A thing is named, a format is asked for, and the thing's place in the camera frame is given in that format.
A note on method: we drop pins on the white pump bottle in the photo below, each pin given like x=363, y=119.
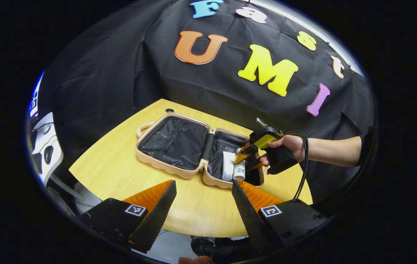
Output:
x=239, y=171

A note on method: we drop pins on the white tube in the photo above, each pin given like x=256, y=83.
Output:
x=228, y=167

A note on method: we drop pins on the black backdrop cloth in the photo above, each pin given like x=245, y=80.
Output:
x=194, y=84

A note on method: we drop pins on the dark object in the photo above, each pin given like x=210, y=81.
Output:
x=216, y=249

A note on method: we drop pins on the white device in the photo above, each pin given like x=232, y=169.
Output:
x=41, y=143

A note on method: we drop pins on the blue lit screen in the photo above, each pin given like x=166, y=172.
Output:
x=34, y=104

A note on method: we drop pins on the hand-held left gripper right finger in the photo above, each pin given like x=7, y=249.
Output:
x=250, y=220

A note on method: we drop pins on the pink suitcase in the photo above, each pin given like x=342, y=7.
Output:
x=175, y=143

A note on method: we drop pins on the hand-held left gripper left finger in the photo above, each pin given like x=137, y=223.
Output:
x=157, y=216

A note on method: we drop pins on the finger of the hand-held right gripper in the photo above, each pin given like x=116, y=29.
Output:
x=257, y=166
x=246, y=153

